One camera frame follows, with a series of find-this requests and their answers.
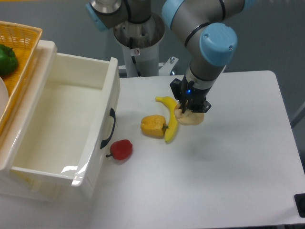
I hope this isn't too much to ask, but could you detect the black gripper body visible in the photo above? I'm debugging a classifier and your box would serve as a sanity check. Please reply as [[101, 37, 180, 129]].
[[170, 76, 212, 113]]

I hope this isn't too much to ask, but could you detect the round knotted bread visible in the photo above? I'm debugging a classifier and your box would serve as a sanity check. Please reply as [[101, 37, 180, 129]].
[[173, 104, 204, 125]]

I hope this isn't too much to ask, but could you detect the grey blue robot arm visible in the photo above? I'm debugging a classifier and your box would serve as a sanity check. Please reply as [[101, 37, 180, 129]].
[[86, 0, 251, 113]]

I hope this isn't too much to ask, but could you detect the white open upper drawer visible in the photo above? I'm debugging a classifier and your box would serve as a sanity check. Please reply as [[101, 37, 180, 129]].
[[10, 53, 120, 201]]

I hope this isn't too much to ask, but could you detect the white drawer cabinet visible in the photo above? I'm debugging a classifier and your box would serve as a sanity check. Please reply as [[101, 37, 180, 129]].
[[0, 41, 104, 201]]

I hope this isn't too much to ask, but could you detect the yellow banana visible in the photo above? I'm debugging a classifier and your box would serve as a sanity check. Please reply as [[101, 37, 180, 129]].
[[155, 96, 179, 143]]

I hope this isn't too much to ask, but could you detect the orange bell pepper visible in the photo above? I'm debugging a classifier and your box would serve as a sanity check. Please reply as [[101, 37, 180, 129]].
[[141, 114, 169, 137]]

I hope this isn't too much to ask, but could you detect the red bell pepper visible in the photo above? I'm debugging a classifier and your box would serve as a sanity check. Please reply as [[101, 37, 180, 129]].
[[106, 139, 133, 161]]

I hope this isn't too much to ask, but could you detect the black object at table edge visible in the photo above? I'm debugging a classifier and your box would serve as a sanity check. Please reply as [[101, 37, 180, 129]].
[[294, 193, 305, 218]]

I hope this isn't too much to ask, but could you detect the yellow woven basket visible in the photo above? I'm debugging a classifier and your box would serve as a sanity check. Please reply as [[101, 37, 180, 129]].
[[0, 21, 42, 133]]

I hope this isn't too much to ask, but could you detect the white plate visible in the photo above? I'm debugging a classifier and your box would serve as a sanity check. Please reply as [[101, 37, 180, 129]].
[[0, 78, 9, 117]]

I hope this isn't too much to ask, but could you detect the green bell pepper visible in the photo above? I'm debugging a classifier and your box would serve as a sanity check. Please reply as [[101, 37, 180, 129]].
[[0, 44, 19, 76]]

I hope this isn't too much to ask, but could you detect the black cable on pedestal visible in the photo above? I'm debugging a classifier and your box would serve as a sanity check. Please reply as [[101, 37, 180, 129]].
[[128, 37, 142, 77]]

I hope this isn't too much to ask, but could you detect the black drawer handle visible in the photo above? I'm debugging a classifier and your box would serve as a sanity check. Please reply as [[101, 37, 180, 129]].
[[100, 107, 116, 149]]

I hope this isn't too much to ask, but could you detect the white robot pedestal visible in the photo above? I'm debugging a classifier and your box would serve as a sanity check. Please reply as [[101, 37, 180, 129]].
[[113, 13, 165, 77]]

